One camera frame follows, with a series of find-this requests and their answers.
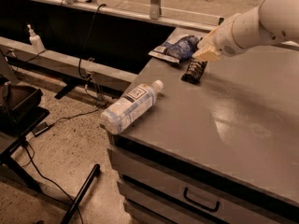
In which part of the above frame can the white gripper with vent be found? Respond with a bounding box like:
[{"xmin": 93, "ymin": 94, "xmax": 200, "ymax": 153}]
[{"xmin": 192, "ymin": 13, "xmax": 246, "ymax": 62}]

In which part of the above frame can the black rxbar chocolate wrapper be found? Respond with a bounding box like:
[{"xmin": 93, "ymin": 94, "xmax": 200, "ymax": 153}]
[{"xmin": 181, "ymin": 59, "xmax": 207, "ymax": 84}]

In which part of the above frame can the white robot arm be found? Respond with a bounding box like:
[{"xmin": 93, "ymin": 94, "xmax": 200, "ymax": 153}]
[{"xmin": 192, "ymin": 0, "xmax": 299, "ymax": 62}]

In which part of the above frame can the blue chip bag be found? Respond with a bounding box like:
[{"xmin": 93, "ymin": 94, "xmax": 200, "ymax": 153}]
[{"xmin": 149, "ymin": 35, "xmax": 201, "ymax": 63}]

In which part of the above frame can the clear plastic water bottle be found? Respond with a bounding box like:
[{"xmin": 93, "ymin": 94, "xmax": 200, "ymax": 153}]
[{"xmin": 101, "ymin": 80, "xmax": 164, "ymax": 134}]

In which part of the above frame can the grey drawer cabinet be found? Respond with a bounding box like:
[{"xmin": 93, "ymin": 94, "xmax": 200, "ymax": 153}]
[{"xmin": 107, "ymin": 133, "xmax": 299, "ymax": 224}]

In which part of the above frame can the white pump sanitizer bottle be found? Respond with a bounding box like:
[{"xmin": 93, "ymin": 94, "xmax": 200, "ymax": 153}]
[{"xmin": 27, "ymin": 24, "xmax": 46, "ymax": 52}]

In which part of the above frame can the grey metal upright bracket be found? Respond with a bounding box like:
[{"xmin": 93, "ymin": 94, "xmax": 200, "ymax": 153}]
[{"xmin": 149, "ymin": 0, "xmax": 161, "ymax": 20}]

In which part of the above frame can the black hanging cable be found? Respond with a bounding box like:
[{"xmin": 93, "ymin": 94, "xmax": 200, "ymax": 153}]
[{"xmin": 78, "ymin": 3, "xmax": 107, "ymax": 100}]

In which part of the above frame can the black drawer handle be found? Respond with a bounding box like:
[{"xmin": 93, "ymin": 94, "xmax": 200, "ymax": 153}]
[{"xmin": 183, "ymin": 188, "xmax": 221, "ymax": 213}]

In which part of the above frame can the black floor cable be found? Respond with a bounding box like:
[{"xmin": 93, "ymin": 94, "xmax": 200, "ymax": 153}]
[{"xmin": 21, "ymin": 101, "xmax": 108, "ymax": 224}]

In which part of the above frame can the grey metal rail beam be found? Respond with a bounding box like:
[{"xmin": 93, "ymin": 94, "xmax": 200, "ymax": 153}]
[{"xmin": 0, "ymin": 37, "xmax": 136, "ymax": 92}]

